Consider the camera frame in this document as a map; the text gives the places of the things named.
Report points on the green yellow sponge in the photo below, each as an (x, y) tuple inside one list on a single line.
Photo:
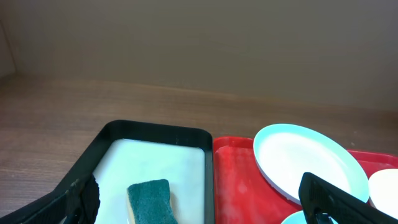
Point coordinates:
[(150, 203)]

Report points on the black soapy water tray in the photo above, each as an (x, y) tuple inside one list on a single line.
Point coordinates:
[(130, 152)]

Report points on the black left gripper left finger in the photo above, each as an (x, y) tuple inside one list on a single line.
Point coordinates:
[(78, 203)]

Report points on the light blue plate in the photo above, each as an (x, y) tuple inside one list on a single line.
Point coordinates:
[(284, 152), (295, 218)]

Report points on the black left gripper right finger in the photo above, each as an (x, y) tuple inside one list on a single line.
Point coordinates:
[(322, 202)]

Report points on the white plate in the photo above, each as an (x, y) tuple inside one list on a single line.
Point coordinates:
[(383, 191)]

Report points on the red serving tray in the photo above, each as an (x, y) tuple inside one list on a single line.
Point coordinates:
[(243, 195)]

